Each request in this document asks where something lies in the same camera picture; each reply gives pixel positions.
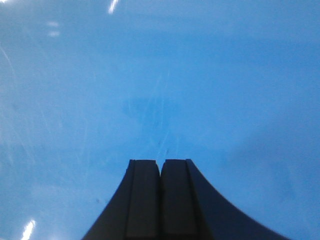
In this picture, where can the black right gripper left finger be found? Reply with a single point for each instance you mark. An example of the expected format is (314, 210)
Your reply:
(133, 213)

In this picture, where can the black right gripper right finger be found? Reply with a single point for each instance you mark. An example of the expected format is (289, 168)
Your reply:
(192, 209)

